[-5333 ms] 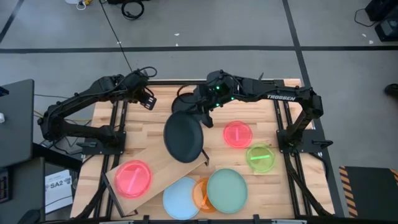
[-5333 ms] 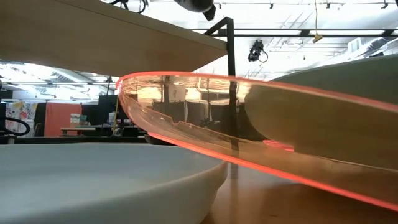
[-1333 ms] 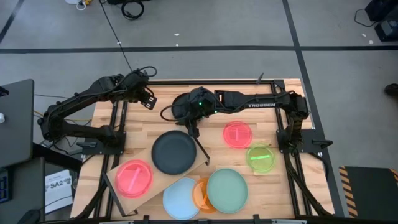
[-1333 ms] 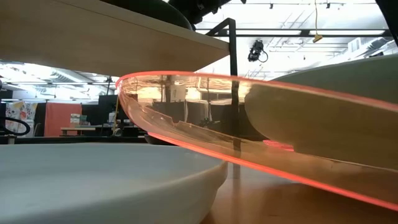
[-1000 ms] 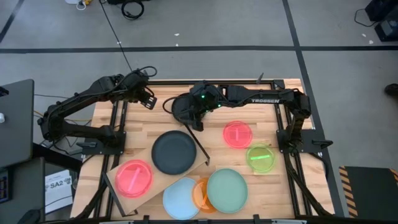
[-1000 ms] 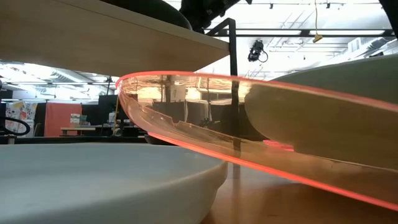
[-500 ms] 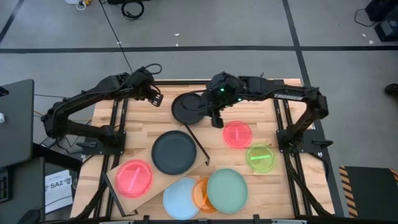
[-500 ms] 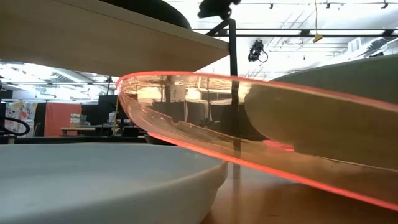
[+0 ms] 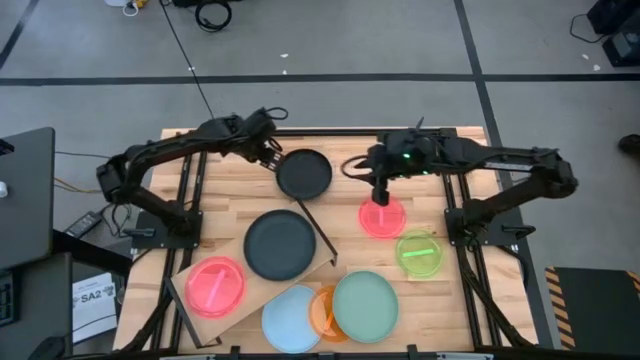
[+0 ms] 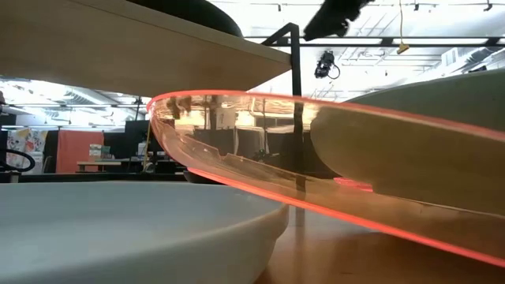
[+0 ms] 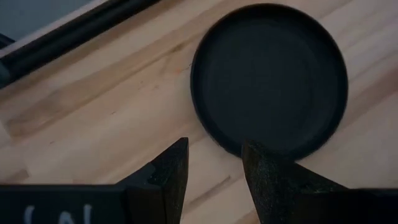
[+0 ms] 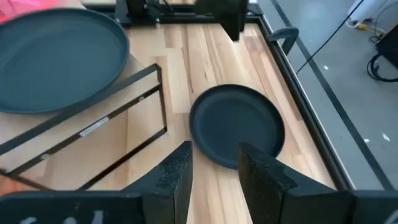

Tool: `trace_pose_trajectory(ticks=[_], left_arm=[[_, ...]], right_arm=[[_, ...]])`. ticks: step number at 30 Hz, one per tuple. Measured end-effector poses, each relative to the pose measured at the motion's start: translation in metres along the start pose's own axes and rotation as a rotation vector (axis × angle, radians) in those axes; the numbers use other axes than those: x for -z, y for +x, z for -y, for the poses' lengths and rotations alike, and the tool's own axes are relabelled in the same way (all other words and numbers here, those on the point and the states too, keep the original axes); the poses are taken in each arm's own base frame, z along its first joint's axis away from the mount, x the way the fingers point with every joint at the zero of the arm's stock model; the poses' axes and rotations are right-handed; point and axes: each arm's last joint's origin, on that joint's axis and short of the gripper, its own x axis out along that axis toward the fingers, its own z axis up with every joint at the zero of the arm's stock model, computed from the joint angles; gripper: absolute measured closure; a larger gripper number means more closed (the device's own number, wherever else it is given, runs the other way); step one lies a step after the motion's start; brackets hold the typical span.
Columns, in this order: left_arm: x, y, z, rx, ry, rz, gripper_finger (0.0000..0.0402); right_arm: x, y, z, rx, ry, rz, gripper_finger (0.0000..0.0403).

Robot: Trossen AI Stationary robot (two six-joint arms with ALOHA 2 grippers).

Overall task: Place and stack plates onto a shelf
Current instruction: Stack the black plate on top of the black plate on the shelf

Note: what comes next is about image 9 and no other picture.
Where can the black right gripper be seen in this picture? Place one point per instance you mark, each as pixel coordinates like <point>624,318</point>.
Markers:
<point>381,187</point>

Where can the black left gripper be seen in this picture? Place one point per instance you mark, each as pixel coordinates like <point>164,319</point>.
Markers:
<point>257,132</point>

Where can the small pink transparent plate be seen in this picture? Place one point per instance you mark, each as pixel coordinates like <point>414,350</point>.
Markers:
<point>385,222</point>

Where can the black plate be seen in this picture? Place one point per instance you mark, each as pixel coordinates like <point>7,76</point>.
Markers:
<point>280,245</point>
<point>305,175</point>

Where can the green transparent plate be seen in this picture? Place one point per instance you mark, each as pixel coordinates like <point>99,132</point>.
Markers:
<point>419,254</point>

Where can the sage green plate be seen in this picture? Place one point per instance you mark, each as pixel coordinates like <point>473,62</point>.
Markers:
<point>365,307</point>

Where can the orange transparent plate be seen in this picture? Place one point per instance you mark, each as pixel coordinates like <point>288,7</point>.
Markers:
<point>325,315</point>

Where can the large pink transparent plate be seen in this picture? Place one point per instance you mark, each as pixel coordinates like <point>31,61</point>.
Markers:
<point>215,287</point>

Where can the light blue plate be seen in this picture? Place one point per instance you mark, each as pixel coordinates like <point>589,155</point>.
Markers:
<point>287,320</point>

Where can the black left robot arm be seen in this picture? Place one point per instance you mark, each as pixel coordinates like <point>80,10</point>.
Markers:
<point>165,145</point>

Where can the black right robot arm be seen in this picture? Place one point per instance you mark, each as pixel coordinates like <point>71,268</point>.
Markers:
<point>500,157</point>

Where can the wooden shelf with black legs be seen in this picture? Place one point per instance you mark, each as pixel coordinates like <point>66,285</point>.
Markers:
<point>280,290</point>

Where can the black power brick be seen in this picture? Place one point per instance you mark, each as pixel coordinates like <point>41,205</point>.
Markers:
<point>82,225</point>

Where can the white paper booklet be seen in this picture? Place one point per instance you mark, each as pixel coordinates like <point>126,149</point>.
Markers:
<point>94,307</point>

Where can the hazard striped black mat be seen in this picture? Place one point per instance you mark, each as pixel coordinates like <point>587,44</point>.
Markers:
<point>595,310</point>

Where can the dark grey monitor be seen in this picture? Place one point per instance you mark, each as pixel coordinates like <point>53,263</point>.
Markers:
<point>27,200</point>

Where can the person's shoe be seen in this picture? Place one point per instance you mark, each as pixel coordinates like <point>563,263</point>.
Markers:
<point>631,145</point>

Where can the black equipment case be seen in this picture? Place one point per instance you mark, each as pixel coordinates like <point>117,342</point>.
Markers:
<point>615,15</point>
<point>625,50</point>

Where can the black aluminium table frame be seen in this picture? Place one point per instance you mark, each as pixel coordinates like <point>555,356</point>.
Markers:
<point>325,133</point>

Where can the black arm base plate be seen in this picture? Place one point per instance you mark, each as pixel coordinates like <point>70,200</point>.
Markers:
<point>145,242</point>
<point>492,240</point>

